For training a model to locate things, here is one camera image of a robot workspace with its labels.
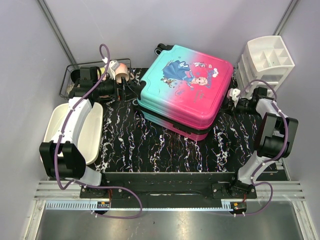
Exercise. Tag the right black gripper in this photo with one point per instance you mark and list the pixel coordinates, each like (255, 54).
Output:
(231, 108)

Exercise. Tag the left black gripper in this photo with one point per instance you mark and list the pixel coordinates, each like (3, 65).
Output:
(123, 92)

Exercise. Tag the pink and teal kids suitcase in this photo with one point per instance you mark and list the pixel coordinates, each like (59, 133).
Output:
(183, 90)

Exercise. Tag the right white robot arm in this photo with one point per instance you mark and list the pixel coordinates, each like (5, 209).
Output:
(273, 140)

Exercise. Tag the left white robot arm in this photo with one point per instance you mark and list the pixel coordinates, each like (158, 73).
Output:
(60, 156)

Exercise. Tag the plain pink mug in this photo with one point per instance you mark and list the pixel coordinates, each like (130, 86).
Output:
(123, 71)

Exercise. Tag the yellow mug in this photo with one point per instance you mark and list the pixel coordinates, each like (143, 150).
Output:
(100, 72)

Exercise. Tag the white drawer organizer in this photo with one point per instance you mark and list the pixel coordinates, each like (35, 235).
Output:
(264, 58)

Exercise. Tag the black marble pattern mat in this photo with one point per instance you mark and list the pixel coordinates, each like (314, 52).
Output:
(130, 143)

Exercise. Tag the black bowl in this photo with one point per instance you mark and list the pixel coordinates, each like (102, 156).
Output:
(75, 75)

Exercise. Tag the speckled grey plate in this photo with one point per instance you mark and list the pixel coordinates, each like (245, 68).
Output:
(69, 89)

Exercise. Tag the white plastic basin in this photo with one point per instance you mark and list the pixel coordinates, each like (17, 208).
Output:
(90, 135)

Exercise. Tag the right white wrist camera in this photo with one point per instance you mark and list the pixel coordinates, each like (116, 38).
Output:
(233, 94)

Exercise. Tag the black wire dish rack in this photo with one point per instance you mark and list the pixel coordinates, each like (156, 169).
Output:
(67, 80)

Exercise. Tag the aluminium frame rail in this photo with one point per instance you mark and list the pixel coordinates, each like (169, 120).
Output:
(78, 198)

